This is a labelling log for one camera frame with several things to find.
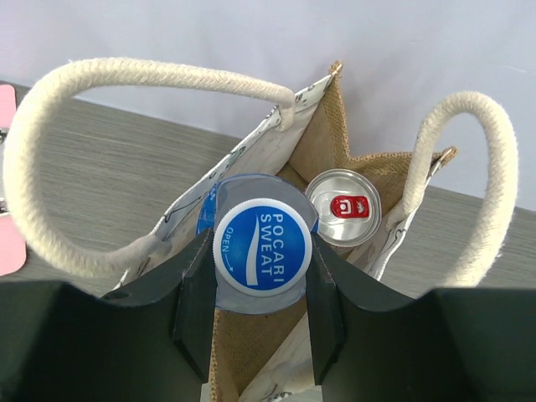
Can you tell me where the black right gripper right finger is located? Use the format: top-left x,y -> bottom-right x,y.
307,237 -> 535,401

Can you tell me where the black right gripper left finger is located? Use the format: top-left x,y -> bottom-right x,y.
1,229 -> 216,401

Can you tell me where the Pocari Sweat plastic bottle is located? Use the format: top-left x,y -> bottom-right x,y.
196,173 -> 318,315

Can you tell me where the pink clipboard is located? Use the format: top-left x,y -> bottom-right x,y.
1,84 -> 27,276

